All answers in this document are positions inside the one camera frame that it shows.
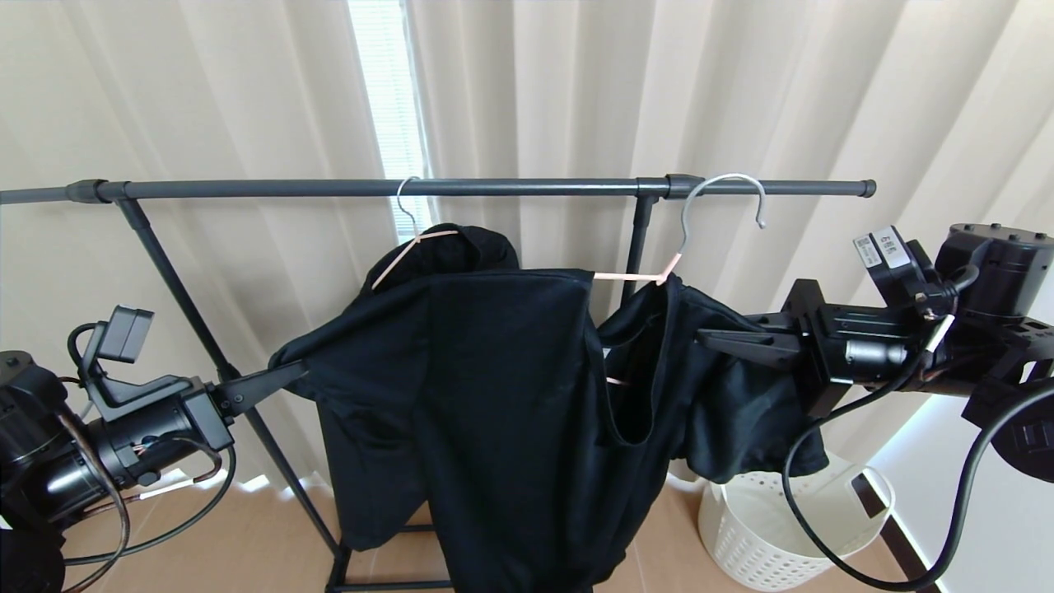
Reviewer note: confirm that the white laundry basket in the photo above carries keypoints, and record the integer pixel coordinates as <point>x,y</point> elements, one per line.
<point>766,535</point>

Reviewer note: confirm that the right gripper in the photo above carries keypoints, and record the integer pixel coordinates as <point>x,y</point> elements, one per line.
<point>873,354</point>

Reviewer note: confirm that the pink clothes hanger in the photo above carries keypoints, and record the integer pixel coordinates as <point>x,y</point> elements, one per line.
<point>626,276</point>
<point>412,240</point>

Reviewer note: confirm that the black garment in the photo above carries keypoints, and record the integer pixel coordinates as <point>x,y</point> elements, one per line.
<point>510,412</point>

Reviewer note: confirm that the window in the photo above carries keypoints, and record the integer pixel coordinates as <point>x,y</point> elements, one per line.
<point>387,82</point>

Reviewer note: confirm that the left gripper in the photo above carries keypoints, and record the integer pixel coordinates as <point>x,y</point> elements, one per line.
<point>140,445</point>

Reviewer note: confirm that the black shorts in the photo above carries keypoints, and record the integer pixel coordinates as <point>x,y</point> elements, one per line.
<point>461,247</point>

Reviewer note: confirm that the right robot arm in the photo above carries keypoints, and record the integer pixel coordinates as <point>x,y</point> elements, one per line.
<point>1005,263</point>

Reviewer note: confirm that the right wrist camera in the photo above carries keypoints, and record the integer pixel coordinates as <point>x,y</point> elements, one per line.
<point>889,255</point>

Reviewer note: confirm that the black clothes rack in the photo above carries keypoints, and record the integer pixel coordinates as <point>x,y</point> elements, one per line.
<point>247,189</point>

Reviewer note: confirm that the beige curtain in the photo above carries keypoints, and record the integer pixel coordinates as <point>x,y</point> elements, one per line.
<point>782,82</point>
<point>165,82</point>

